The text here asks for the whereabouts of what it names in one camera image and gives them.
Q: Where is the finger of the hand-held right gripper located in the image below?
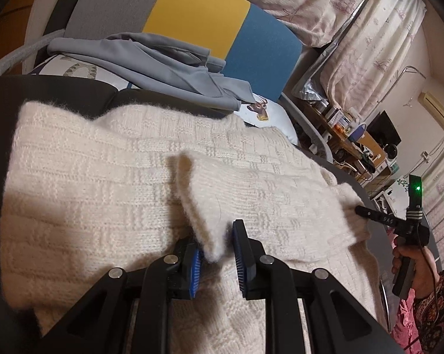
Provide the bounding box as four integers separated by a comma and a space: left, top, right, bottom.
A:
355, 206, 408, 230

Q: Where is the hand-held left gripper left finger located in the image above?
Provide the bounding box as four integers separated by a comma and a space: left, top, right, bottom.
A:
34, 240, 205, 354

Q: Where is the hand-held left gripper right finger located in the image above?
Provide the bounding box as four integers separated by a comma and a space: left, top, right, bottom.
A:
232, 219, 405, 354

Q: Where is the cream knit sweater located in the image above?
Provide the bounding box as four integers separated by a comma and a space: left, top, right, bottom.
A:
0, 101, 389, 354

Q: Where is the person's right forearm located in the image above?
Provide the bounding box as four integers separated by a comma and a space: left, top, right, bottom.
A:
414, 268, 444, 353

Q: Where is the person's right hand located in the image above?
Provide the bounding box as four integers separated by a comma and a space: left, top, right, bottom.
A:
392, 236, 435, 299

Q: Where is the white storage rack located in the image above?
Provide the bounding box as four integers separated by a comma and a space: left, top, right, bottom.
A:
373, 178, 411, 212

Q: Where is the light wooden desk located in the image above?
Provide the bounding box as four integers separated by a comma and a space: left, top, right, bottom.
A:
357, 133, 389, 179

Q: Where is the blue round object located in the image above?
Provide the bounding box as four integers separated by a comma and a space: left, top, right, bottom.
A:
349, 123, 369, 143

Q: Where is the black monitor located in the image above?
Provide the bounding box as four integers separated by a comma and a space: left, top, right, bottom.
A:
366, 111, 402, 147

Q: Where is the white air conditioner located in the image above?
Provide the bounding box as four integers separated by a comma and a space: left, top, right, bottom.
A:
417, 91, 444, 136

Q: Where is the dark wooden desk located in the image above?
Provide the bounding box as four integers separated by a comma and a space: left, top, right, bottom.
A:
301, 102, 359, 163

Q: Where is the person's pink clothing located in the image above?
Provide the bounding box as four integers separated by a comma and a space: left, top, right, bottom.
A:
389, 298, 419, 354

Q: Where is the silver foil sheet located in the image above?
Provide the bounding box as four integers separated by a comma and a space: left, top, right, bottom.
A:
293, 77, 330, 104

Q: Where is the white printed cushion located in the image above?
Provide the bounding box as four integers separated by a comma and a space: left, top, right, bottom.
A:
30, 55, 300, 145

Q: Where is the pale printed curtain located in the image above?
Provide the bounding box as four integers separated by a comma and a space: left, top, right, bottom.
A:
320, 0, 428, 119

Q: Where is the grey garment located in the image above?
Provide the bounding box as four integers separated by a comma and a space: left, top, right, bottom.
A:
47, 32, 256, 111

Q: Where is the pink floral quilt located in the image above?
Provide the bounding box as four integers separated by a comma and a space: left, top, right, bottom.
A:
196, 0, 383, 48

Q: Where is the grey yellow blue office chair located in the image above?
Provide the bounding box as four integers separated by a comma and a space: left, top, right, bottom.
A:
0, 0, 333, 163

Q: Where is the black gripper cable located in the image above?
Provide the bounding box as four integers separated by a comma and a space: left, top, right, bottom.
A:
422, 246, 441, 344

